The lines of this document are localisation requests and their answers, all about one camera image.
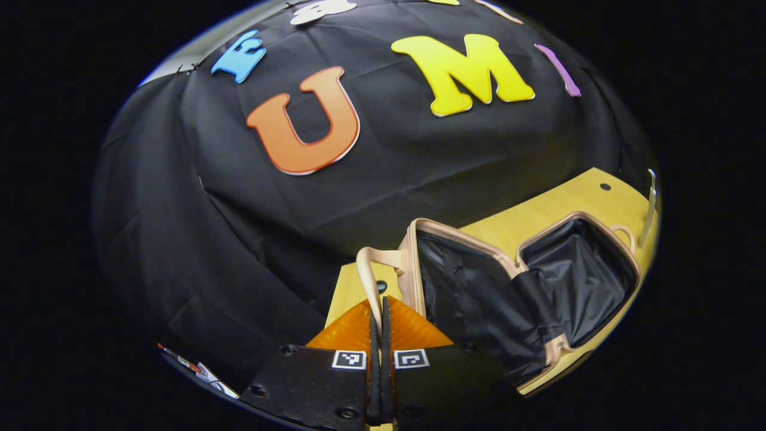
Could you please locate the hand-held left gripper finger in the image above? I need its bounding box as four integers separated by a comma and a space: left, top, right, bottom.
381, 296, 522, 426
238, 299, 382, 430

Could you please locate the pink suitcase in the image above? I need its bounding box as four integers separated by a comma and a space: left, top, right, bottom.
356, 211, 642, 397

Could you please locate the colourful printed strip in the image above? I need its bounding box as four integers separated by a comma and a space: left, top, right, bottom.
157, 342, 240, 400

